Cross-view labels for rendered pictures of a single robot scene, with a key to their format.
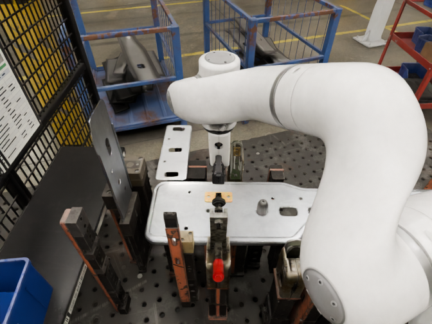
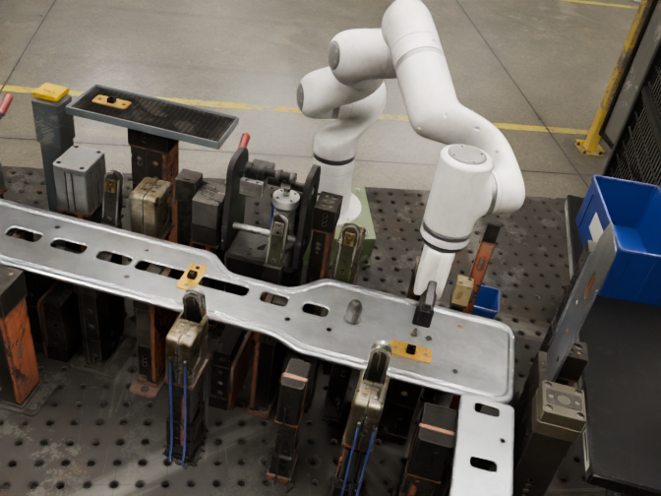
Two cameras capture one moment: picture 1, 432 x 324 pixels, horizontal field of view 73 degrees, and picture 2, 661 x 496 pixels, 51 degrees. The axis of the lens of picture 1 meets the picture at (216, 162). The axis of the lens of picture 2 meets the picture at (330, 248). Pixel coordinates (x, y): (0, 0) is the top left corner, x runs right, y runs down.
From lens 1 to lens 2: 1.58 m
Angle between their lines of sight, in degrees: 98
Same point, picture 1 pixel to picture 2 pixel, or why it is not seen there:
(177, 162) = (476, 430)
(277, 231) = (342, 292)
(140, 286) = not seen: hidden behind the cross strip
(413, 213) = not seen: hidden behind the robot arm
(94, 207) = (595, 364)
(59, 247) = (614, 328)
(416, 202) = (379, 39)
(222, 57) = (464, 152)
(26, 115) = not seen: outside the picture
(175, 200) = (476, 363)
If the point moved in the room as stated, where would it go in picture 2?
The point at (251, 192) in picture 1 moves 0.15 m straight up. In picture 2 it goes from (357, 345) to (370, 286)
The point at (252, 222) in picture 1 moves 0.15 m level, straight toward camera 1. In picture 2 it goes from (371, 309) to (395, 270)
